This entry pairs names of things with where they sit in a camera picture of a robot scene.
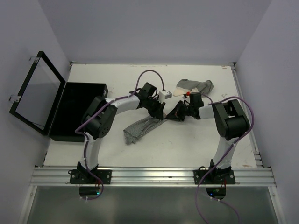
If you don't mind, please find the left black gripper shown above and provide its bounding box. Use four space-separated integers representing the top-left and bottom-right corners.
145 97 165 119

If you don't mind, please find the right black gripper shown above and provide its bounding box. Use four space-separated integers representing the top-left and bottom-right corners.
165 99 194 121

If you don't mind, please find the grey striped underwear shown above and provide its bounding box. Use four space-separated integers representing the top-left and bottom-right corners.
123 112 166 145

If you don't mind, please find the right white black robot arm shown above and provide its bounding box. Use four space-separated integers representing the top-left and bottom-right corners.
166 92 251 185

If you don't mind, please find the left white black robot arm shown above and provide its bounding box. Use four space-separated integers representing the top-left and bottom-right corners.
69 83 165 185

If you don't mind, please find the grey and cream sock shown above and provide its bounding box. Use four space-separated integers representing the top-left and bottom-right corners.
173 79 214 97

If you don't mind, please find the black open storage case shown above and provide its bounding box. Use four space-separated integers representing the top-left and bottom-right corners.
9 51 108 142

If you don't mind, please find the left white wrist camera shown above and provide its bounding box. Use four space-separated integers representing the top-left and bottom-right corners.
158 90 172 102

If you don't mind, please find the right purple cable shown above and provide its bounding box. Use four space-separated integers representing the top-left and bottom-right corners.
195 93 255 224

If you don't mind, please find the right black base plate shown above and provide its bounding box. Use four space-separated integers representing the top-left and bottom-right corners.
193 169 236 185

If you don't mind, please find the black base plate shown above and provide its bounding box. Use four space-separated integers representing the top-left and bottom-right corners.
193 169 236 185
68 169 112 184

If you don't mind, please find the aluminium right side rail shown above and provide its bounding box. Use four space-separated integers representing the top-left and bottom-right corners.
230 62 264 167

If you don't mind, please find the aluminium rail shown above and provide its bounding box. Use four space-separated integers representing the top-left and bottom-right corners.
30 167 276 187
230 62 264 167

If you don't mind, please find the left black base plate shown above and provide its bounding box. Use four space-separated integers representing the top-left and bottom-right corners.
68 169 112 184

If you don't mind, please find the aluminium front rail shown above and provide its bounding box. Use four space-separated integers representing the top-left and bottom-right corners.
30 167 276 187

